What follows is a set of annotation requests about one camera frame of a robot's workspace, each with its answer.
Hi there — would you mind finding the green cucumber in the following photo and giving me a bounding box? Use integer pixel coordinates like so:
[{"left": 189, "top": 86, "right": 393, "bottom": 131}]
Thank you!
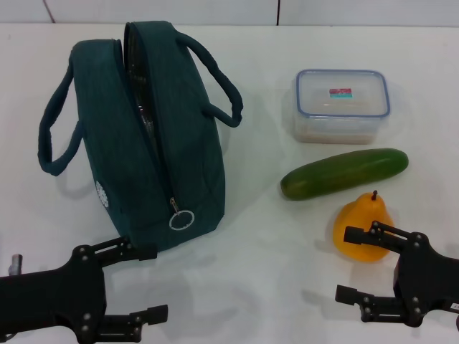
[{"left": 280, "top": 148, "right": 410, "bottom": 201}]

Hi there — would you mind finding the white ring zipper pull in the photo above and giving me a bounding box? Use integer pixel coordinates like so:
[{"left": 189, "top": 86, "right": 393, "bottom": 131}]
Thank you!
[{"left": 168, "top": 196, "right": 196, "bottom": 232}]

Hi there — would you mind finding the yellow pear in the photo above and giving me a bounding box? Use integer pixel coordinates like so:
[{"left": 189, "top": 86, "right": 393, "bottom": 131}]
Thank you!
[{"left": 332, "top": 190, "right": 396, "bottom": 264}]

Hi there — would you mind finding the dark teal insulated lunch bag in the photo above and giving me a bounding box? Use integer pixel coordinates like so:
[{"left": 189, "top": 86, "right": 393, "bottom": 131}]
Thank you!
[{"left": 37, "top": 20, "right": 244, "bottom": 248}]

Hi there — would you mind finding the clear plastic food container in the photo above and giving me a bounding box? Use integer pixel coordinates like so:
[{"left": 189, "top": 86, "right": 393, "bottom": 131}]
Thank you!
[{"left": 290, "top": 68, "right": 391, "bottom": 145}]

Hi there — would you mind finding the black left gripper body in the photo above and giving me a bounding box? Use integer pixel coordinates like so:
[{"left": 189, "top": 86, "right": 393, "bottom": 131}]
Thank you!
[{"left": 0, "top": 244, "right": 108, "bottom": 344}]

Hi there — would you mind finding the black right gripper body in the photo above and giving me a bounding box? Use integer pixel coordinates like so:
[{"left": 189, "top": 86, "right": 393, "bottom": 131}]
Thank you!
[{"left": 392, "top": 232, "right": 459, "bottom": 328}]

